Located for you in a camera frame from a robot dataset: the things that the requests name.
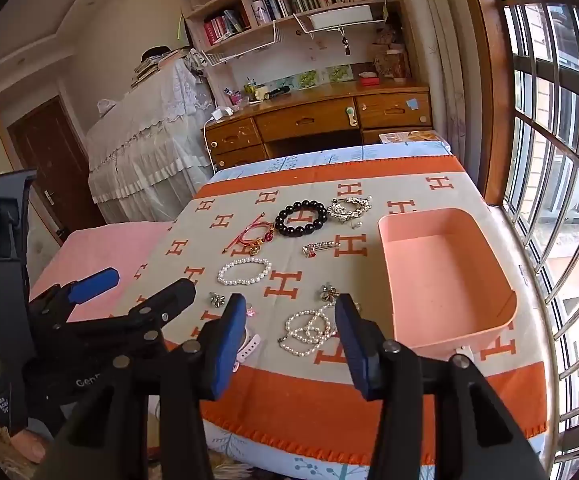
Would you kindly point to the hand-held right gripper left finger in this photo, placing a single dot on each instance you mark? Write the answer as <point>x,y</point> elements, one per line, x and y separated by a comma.
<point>229,345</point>

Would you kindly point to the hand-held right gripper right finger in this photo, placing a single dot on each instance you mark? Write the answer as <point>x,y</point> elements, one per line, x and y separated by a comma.
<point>354,350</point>

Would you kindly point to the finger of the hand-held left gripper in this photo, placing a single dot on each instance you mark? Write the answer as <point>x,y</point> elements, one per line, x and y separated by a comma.
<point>169,300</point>
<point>94,284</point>

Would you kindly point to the white wrist watch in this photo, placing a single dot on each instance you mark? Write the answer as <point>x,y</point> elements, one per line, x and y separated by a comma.
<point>249,347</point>

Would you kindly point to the blue flower earring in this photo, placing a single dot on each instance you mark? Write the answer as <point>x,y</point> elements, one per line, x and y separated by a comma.
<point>327,292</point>
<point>217,300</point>

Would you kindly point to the round gold brooch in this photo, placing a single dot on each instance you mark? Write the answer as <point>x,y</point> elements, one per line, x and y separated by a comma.
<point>255,248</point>

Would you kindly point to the silver pin brooch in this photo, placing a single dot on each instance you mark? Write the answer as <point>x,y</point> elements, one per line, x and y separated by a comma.
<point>319,247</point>

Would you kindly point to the orange cardboard box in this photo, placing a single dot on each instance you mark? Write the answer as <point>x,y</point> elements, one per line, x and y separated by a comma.
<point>434,270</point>

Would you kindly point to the person's left hand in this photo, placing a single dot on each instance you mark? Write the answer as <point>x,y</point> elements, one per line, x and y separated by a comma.
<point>33,447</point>

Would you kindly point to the pink quilt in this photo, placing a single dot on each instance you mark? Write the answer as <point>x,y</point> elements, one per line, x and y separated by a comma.
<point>109,245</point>

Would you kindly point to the orange and beige patterned blanket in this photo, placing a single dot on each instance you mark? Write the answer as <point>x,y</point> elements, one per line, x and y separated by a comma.
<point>294,400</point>

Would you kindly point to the brown wooden door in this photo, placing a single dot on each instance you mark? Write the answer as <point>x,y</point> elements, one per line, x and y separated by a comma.
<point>49,150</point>

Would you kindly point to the white lace piano cover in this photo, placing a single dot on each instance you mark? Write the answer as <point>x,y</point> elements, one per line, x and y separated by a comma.
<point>139,150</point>

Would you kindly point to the white charger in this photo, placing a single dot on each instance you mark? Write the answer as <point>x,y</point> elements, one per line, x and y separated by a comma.
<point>223,112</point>

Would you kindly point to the wooden desk with drawers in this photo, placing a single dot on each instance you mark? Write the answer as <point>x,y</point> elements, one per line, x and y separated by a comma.
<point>294,120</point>

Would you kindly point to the magazine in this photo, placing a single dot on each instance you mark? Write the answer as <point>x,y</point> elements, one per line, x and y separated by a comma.
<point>412,137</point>

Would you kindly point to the pen cup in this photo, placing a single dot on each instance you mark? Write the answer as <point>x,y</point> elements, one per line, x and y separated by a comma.
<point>250,91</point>

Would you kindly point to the stack of books on piano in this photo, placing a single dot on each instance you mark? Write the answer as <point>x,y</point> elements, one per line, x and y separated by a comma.
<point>157,62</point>

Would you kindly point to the white and green drawer hook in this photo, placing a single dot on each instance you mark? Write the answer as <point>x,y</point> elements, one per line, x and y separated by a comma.
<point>353,117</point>

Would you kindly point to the black flashlight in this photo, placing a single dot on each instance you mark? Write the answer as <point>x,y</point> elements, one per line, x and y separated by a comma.
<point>279,92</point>

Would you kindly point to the blue sticker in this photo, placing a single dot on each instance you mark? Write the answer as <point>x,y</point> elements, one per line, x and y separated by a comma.
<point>413,104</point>

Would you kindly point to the pink pencil case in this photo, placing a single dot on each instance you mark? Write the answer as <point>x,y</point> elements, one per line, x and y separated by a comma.
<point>369,79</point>

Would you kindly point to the row of red books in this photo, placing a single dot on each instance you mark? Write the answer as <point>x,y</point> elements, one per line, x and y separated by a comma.
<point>219,26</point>

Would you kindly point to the metal window grille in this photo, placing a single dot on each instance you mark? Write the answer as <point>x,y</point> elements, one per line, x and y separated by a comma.
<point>569,160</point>

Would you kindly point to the patterned storage box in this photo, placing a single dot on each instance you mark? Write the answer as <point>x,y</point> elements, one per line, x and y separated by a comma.
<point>392,65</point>

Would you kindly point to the pale curtain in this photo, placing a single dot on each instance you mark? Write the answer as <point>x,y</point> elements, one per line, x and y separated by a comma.
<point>439,60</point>

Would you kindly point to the hanging keys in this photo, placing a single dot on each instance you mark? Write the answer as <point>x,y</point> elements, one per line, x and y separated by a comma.
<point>346,44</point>

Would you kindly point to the white flat box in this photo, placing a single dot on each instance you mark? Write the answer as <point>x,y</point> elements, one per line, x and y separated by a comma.
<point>342,17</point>

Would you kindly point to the floral wall tiles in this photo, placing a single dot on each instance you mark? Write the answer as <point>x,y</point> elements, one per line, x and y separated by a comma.
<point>309,78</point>

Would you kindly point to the wooden window frame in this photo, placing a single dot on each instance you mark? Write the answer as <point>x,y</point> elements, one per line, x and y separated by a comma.
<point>489,85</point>

